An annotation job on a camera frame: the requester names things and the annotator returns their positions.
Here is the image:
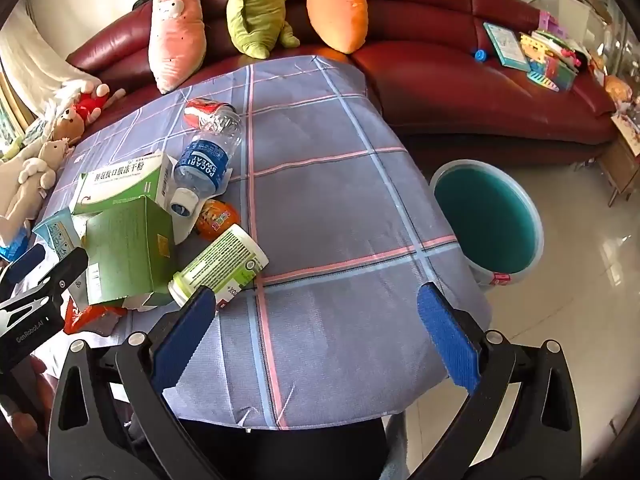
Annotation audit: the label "wooden side table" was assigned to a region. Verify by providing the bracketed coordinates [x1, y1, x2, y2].
[597, 113, 639, 207]

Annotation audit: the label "clear blue-label plastic bottle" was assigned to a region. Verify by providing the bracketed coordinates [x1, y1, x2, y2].
[169, 112, 243, 218]

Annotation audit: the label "teal plastic trash bucket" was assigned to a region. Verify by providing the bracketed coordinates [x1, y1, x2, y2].
[430, 159, 544, 289]

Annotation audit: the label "orange carrot plush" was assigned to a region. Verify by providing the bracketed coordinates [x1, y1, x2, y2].
[306, 0, 369, 54]

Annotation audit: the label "light blue snack wrapper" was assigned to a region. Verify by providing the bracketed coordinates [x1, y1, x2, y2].
[34, 207, 82, 260]

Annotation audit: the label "plaid grey tablecloth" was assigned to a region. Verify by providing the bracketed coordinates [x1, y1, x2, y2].
[43, 55, 490, 429]

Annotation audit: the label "pink plush pillow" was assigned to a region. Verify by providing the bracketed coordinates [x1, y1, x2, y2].
[148, 0, 206, 94]

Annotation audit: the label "white green medicine box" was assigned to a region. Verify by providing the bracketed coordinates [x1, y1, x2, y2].
[70, 151, 172, 216]

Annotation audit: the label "brown teddy bear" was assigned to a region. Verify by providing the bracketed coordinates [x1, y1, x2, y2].
[51, 106, 86, 146]

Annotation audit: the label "teal children's book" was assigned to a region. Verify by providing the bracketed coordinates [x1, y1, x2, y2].
[483, 22, 530, 73]

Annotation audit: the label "orange white snack bag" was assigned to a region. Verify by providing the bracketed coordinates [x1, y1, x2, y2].
[63, 297, 127, 337]

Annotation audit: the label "green dinosaur plush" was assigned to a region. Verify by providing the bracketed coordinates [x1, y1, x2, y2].
[226, 0, 300, 60]

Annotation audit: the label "orange snack packet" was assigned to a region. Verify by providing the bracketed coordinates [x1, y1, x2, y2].
[194, 198, 240, 242]

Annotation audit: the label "red cola can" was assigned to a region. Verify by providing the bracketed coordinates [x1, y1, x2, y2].
[183, 98, 239, 132]

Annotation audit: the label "green cardboard box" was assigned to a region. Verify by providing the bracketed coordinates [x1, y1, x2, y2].
[84, 197, 177, 311]

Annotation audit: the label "green white cylindrical canister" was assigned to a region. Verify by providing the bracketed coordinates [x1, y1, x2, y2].
[168, 224, 269, 309]

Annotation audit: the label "colourful toy pile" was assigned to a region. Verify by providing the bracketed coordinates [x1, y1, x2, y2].
[520, 10, 589, 92]

